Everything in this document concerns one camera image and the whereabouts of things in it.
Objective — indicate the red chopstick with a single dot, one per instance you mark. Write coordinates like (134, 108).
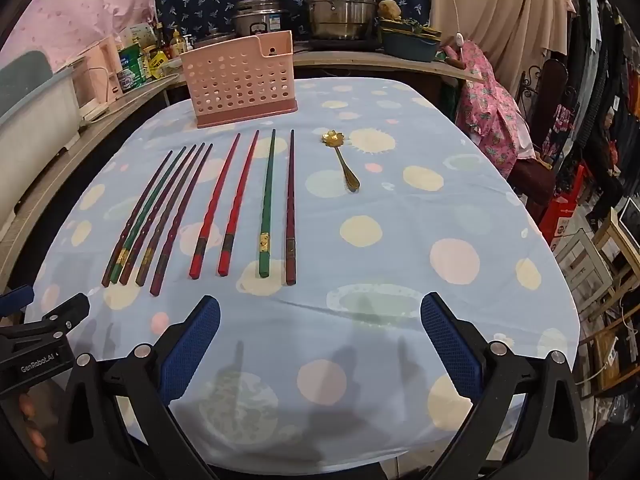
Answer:
(216, 206)
(240, 203)

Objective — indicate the stainless steel steamer pot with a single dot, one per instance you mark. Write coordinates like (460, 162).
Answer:
(340, 2)

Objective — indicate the dark sauce bottle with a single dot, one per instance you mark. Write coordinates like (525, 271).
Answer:
(161, 35)

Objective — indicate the stack of colander bowls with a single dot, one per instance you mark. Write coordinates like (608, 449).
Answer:
(407, 40)

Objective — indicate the white carton box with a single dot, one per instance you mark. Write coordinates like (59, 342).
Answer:
(137, 35)

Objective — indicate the wooden rolling pin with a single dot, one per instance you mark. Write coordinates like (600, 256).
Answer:
(452, 60)

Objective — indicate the silver rice cooker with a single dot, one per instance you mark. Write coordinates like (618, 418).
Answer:
(260, 17)

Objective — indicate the blue dotted tablecloth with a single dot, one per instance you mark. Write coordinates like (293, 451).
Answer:
(380, 260)

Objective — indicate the red carton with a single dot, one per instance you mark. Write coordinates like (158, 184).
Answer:
(562, 210)

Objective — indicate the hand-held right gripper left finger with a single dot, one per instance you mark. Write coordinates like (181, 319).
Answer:
(190, 347)

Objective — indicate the dark red metal chair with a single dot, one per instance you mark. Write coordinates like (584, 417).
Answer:
(535, 180)

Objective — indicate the yellow seasoning packet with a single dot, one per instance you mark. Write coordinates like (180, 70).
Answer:
(157, 65)

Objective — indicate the row of hanging clothes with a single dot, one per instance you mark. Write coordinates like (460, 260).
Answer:
(610, 35)

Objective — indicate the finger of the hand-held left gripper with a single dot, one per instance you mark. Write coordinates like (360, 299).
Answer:
(15, 297)
(67, 310)

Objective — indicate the pink printed cloth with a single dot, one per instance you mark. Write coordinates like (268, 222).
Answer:
(85, 5)

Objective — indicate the black induction cooktop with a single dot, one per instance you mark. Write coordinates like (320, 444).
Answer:
(340, 44)

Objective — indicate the pink perforated utensil basket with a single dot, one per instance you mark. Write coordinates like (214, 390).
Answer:
(235, 85)

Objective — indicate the gold flower spoon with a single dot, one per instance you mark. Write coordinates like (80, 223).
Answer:
(345, 167)

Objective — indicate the green chopstick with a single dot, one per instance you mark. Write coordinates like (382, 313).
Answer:
(268, 203)
(150, 212)

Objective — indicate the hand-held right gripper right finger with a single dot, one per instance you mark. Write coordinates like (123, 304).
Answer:
(450, 345)

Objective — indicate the wooden stool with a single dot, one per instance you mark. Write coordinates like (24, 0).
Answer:
(617, 240)

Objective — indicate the green tin can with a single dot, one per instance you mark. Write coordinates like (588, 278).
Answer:
(132, 67)

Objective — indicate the small pot with glass lid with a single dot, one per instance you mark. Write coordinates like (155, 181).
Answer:
(215, 39)

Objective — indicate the pink pineapple apron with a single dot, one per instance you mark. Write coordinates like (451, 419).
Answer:
(487, 110)

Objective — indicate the grey kitchen counter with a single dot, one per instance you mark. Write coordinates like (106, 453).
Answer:
(380, 66)

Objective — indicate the wooden side counter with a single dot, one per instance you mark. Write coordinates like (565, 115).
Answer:
(90, 145)

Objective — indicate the yellow sauce bottle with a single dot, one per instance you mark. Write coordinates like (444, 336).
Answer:
(178, 45)

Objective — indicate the brown loofah sponge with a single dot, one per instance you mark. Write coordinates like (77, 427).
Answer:
(390, 9)

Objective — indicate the pink electric kettle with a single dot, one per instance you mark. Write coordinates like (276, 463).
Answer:
(111, 72)

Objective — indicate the beige curtain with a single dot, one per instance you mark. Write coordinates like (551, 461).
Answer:
(500, 15)

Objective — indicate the person's left hand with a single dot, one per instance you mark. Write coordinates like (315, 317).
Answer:
(34, 432)

